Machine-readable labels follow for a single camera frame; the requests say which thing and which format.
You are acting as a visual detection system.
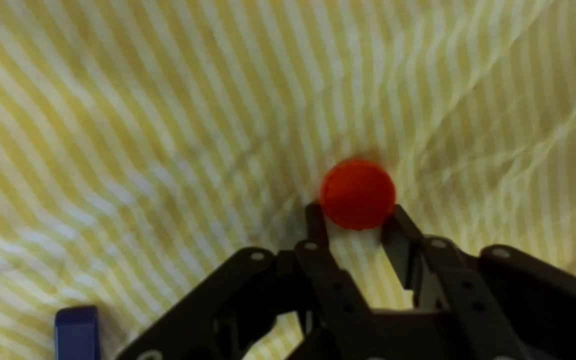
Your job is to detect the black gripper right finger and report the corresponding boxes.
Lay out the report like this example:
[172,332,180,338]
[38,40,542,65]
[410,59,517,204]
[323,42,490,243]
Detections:
[381,206,533,360]

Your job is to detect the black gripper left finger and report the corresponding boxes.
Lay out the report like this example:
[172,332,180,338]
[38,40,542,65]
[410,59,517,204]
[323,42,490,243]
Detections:
[295,201,397,360]

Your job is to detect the orange game chip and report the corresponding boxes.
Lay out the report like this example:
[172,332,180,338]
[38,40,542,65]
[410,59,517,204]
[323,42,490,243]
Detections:
[318,157,397,230]

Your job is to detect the blue connect four gameboard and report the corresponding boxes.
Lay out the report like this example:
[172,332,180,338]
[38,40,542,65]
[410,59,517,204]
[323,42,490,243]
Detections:
[55,306,103,360]

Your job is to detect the yellow striped bed sheet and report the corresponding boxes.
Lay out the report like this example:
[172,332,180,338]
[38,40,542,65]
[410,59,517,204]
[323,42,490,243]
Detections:
[0,0,576,360]

